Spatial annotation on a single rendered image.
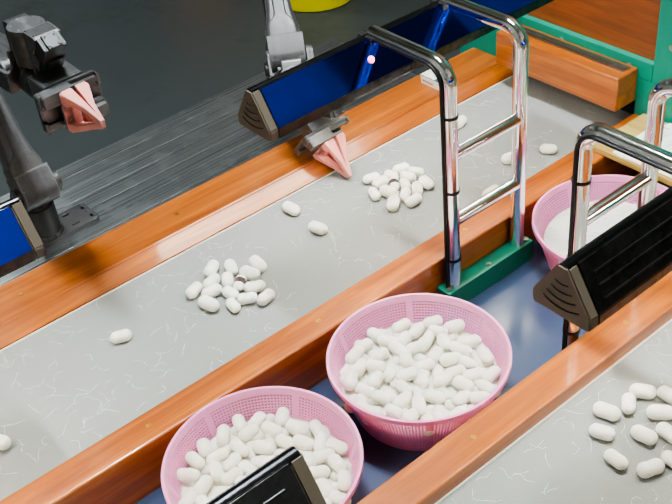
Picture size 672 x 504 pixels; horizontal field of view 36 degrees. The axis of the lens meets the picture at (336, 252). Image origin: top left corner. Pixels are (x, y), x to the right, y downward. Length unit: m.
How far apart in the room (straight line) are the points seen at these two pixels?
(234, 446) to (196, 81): 2.62
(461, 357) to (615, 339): 0.22
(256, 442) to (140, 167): 0.90
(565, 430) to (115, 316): 0.73
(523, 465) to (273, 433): 0.34
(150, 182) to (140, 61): 2.06
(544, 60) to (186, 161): 0.75
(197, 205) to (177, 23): 2.61
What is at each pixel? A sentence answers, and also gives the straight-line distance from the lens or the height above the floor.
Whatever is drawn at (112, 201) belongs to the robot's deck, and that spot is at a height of 0.67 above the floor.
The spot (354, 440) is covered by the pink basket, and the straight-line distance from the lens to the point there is 1.38.
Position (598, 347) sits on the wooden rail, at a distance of 1.50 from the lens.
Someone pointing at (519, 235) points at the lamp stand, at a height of 0.74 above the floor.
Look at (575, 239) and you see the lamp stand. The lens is 1.40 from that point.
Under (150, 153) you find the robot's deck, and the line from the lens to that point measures 2.20.
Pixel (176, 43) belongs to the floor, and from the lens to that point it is 4.22.
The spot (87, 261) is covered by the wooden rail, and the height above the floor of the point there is 0.76.
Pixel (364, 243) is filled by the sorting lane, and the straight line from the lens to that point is 1.73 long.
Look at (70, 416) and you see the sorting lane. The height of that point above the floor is 0.74.
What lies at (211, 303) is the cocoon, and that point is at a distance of 1.62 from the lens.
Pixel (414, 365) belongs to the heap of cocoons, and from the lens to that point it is 1.50.
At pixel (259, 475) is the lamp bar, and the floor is 1.11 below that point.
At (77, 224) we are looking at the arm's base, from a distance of 2.02.
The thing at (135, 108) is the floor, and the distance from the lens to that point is 3.81.
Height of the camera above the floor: 1.79
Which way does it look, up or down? 38 degrees down
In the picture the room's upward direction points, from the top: 7 degrees counter-clockwise
